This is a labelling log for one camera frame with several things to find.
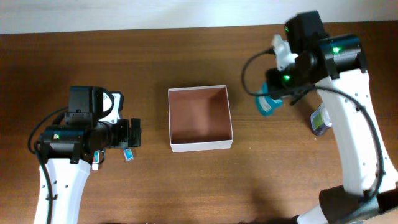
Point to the clear foam soap bottle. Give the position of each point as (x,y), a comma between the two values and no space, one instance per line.
(320,120)

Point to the blue mouthwash bottle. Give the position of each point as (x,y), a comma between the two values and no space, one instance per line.
(266,105)

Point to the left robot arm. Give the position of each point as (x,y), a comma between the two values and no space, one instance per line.
(74,144)

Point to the blue white toothbrush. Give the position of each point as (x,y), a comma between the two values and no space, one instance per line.
(128,154)

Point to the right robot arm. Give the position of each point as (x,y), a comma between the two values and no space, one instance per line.
(336,68)

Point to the teal toothpaste tube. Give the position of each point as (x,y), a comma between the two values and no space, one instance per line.
(96,161)

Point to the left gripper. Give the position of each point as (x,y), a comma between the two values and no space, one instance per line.
(125,140)

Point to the white cardboard box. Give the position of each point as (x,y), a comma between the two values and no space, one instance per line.
(199,119)

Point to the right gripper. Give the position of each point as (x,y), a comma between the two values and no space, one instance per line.
(271,79)

